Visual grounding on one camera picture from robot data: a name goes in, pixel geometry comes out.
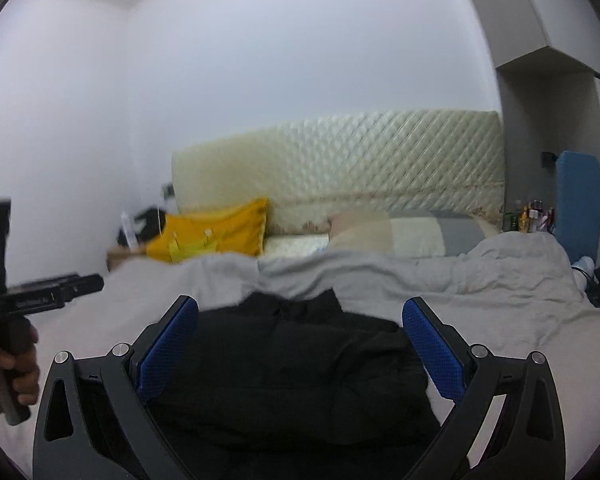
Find wooden nightstand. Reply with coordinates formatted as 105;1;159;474
106;246;146;272

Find grey beige patchwork pillow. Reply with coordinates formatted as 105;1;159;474
327;209;500;258

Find yellow crown pillow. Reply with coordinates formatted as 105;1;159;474
145;197;268;263

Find white grey wardrobe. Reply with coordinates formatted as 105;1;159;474
452;0;600;281

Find black bag on nightstand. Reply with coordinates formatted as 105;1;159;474
117;207;166;247

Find blue chair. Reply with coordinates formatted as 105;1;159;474
554;151;600;262

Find wall socket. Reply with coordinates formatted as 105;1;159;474
162;183;175;200

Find bottles on side shelf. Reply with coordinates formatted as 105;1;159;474
502;200;556;234

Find grey bed duvet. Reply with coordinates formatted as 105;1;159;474
0;232;600;479

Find person's left hand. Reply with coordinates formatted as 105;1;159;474
0;326;40;414

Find black puffer jacket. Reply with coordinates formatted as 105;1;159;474
147;290;441;479

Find cream quilted headboard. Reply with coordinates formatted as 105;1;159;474
172;108;505;235

